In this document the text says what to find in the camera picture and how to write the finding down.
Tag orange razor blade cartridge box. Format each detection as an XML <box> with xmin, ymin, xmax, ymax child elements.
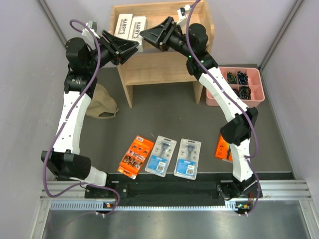
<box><xmin>118</xmin><ymin>135</ymin><xmax>154</xmax><ymax>179</ymax></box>

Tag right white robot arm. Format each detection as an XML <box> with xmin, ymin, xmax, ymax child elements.
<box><xmin>140</xmin><ymin>16</ymin><xmax>258</xmax><ymax>200</ymax></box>

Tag grey slotted cable duct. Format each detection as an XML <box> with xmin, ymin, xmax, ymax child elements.
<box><xmin>50</xmin><ymin>201</ymin><xmax>248</xmax><ymax>212</ymax></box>

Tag multicolour hair ties front-right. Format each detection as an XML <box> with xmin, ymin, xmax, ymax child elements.
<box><xmin>239</xmin><ymin>86</ymin><xmax>252</xmax><ymax>100</ymax></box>

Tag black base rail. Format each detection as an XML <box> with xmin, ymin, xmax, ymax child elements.
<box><xmin>84</xmin><ymin>174</ymin><xmax>262</xmax><ymax>207</ymax></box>

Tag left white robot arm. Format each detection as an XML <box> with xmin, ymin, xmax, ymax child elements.
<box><xmin>41</xmin><ymin>30</ymin><xmax>139</xmax><ymax>198</ymax></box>

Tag white Harry's box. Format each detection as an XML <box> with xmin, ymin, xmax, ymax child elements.
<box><xmin>114</xmin><ymin>13</ymin><xmax>133</xmax><ymax>40</ymax></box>
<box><xmin>128</xmin><ymin>16</ymin><xmax>148</xmax><ymax>52</ymax></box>

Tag wooden two-tier shelf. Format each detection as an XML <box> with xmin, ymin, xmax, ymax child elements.
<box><xmin>109</xmin><ymin>0</ymin><xmax>203</xmax><ymax>107</ymax></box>

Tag green black hair ties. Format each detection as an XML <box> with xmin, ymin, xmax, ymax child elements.
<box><xmin>226</xmin><ymin>71</ymin><xmax>238</xmax><ymax>85</ymax></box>

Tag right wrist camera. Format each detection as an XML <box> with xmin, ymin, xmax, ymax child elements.
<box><xmin>177</xmin><ymin>4</ymin><xmax>191</xmax><ymax>26</ymax></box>

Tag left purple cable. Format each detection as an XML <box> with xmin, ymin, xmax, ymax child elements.
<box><xmin>41</xmin><ymin>19</ymin><xmax>121</xmax><ymax>216</ymax></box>

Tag orange Gillette razor box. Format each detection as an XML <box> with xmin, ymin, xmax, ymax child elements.
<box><xmin>215</xmin><ymin>135</ymin><xmax>233</xmax><ymax>163</ymax></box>

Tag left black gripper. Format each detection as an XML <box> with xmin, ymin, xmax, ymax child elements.
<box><xmin>85</xmin><ymin>30</ymin><xmax>139</xmax><ymax>73</ymax></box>

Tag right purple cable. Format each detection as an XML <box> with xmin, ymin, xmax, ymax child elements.
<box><xmin>185</xmin><ymin>0</ymin><xmax>261</xmax><ymax>216</ymax></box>

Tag purple cable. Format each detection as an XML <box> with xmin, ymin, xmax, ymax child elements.
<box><xmin>41</xmin><ymin>19</ymin><xmax>121</xmax><ymax>216</ymax></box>
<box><xmin>185</xmin><ymin>0</ymin><xmax>261</xmax><ymax>216</ymax></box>

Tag pink compartment organizer tray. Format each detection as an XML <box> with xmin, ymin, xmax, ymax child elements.
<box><xmin>219</xmin><ymin>66</ymin><xmax>265</xmax><ymax>107</ymax></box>

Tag blue hair ties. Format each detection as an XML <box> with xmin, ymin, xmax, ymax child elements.
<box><xmin>236</xmin><ymin>71</ymin><xmax>249</xmax><ymax>85</ymax></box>

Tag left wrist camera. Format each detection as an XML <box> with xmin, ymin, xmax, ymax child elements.
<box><xmin>82</xmin><ymin>21</ymin><xmax>100</xmax><ymax>39</ymax></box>

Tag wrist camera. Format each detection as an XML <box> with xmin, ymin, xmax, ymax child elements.
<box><xmin>177</xmin><ymin>4</ymin><xmax>191</xmax><ymax>26</ymax></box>
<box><xmin>82</xmin><ymin>21</ymin><xmax>100</xmax><ymax>39</ymax></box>

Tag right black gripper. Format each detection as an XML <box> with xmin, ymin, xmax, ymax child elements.
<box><xmin>140</xmin><ymin>18</ymin><xmax>193</xmax><ymax>59</ymax></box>

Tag blue razor blister pack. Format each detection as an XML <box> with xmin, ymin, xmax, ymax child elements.
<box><xmin>174</xmin><ymin>138</ymin><xmax>201</xmax><ymax>180</ymax></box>
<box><xmin>145</xmin><ymin>135</ymin><xmax>177</xmax><ymax>177</ymax></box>

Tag beige cap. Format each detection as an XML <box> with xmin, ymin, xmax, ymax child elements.
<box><xmin>85</xmin><ymin>84</ymin><xmax>119</xmax><ymax>120</ymax></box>

